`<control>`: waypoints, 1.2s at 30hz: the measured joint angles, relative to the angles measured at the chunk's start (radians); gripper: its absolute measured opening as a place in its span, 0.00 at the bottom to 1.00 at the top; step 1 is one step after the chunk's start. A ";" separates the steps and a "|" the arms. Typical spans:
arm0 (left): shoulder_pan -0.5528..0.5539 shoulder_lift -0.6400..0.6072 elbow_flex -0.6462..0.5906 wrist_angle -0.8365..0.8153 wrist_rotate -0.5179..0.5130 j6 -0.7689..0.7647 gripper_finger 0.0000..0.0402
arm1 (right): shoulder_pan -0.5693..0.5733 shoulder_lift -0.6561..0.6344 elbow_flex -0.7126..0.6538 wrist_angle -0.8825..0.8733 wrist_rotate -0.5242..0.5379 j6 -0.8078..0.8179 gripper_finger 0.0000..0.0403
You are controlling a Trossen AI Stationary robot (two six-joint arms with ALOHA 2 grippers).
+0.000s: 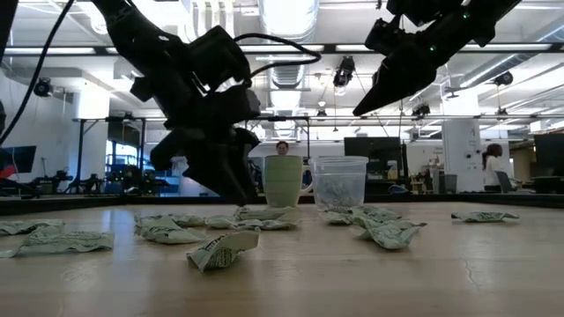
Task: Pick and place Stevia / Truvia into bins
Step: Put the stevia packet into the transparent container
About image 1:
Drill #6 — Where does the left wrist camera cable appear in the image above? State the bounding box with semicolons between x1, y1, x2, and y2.
232;33;323;83

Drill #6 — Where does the clear plastic container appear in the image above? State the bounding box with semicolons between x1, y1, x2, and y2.
309;156;369;211

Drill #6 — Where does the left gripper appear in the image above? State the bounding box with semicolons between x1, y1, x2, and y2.
149;85;262;203

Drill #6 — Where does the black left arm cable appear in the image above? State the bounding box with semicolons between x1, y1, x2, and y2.
0;0;77;145

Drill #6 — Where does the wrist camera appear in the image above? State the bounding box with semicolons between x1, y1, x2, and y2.
386;0;462;26
188;25;253;92

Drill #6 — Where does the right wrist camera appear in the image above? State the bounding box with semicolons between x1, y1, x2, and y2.
386;0;462;26

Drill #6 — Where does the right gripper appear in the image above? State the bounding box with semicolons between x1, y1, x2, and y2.
353;18;464;116

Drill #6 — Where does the dark blue wall screen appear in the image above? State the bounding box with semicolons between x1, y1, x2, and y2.
0;145;38;180

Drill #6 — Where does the black computer monitor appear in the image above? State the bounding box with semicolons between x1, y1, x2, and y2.
343;136;404;181
533;133;564;195

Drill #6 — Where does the black table frame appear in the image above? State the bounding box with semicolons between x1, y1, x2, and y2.
0;192;564;217

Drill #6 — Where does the grey office chair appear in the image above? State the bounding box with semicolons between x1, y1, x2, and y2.
493;170;515;194

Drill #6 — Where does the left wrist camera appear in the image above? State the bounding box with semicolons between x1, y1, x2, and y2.
188;25;253;92

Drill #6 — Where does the silver ceiling air duct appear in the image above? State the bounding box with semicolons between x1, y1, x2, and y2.
258;0;319;89

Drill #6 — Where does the green ceramic mug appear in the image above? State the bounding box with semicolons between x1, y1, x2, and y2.
263;155;315;209

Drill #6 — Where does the black background station frame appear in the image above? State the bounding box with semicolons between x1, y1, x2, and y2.
71;115;147;195
259;115;311;158

